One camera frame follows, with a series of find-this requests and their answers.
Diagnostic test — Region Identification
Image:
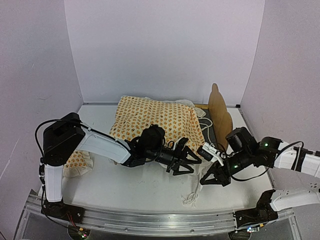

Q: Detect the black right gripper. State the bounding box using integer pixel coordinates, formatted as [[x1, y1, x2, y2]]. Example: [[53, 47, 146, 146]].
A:
[[200, 149, 252, 188]]

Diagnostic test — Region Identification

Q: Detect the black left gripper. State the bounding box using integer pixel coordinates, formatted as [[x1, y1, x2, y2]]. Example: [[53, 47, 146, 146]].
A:
[[146, 144, 203, 176]]

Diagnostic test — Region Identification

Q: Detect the wooden pet bed frame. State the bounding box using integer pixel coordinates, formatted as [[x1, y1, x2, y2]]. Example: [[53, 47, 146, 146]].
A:
[[195, 83, 233, 151]]

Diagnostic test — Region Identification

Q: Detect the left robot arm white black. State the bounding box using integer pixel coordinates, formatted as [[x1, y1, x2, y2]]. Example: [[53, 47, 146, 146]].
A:
[[36, 112, 202, 219]]

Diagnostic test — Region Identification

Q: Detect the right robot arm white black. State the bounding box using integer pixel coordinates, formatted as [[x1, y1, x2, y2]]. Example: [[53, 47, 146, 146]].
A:
[[197, 127, 320, 222]]

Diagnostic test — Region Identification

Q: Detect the grey bed mat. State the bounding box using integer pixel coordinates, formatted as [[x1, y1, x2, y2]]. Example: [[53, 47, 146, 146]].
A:
[[198, 109, 218, 147]]

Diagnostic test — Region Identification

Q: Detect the small duck print pillow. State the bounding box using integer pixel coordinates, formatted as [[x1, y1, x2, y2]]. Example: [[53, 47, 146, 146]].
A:
[[63, 149, 94, 178]]

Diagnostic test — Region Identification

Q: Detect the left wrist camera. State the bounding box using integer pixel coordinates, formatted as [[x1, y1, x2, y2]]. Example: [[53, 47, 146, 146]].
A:
[[174, 137, 189, 157]]

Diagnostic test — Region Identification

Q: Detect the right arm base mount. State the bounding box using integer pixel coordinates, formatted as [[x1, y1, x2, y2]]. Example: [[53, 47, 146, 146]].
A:
[[233, 190, 278, 230]]

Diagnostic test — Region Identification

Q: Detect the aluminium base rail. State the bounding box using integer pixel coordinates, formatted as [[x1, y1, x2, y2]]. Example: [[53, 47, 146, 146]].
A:
[[14, 188, 301, 240]]

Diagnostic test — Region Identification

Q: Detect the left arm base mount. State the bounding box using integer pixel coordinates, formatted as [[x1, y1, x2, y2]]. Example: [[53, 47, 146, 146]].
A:
[[41, 192, 85, 224]]

